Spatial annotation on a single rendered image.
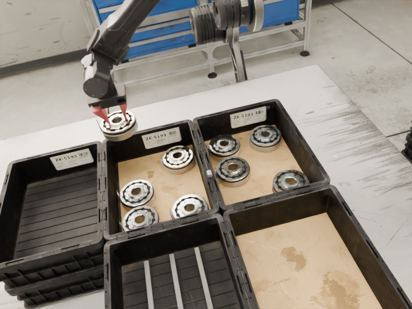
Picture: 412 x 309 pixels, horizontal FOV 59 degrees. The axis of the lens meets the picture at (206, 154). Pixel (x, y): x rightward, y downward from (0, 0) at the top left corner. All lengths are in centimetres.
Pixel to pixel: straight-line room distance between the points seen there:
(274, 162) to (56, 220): 69
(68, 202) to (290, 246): 69
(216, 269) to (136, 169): 46
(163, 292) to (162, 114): 90
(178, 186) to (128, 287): 34
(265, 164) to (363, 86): 194
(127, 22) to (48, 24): 298
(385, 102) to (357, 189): 165
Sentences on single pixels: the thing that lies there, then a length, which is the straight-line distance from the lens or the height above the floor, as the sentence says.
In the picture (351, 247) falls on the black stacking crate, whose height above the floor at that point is 85.
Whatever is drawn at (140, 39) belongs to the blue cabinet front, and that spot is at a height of 45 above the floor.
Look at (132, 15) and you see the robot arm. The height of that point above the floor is 137.
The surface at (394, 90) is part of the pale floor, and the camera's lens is 303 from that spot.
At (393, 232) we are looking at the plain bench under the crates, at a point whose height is 70.
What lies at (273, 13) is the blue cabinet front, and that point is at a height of 42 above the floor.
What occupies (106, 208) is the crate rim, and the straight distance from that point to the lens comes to 104.
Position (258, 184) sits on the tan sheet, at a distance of 111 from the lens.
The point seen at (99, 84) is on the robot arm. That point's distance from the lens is 90.
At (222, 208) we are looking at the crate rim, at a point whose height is 93.
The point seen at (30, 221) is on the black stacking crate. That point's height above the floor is 83.
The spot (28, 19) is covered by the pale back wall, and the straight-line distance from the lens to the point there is 383.
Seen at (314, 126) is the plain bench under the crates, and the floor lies 70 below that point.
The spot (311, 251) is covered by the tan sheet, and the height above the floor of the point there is 83.
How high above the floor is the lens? 167
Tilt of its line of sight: 44 degrees down
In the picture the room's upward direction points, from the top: 10 degrees counter-clockwise
